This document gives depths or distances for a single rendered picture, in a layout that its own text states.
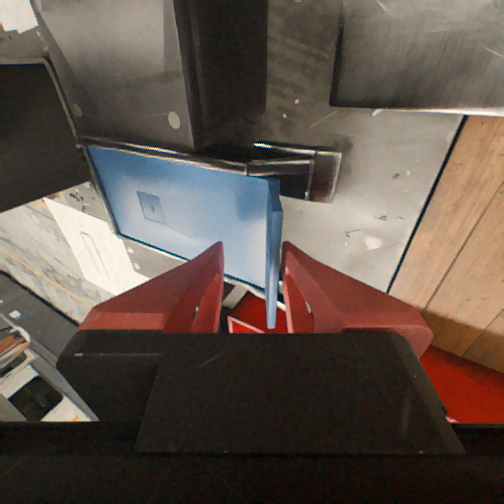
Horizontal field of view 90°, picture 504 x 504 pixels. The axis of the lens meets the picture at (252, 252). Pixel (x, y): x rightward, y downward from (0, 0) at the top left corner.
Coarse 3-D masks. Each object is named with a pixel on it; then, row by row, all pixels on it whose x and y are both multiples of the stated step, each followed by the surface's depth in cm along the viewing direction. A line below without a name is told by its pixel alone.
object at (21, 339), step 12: (0, 336) 15; (12, 336) 15; (24, 336) 16; (0, 348) 15; (12, 348) 15; (24, 348) 16; (0, 360) 15; (0, 396) 15; (0, 408) 12; (12, 408) 14; (12, 420) 11; (24, 420) 14
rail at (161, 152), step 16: (96, 144) 16; (112, 144) 16; (128, 144) 15; (144, 144) 15; (224, 144) 14; (176, 160) 14; (192, 160) 13; (208, 160) 13; (224, 160) 12; (240, 160) 12
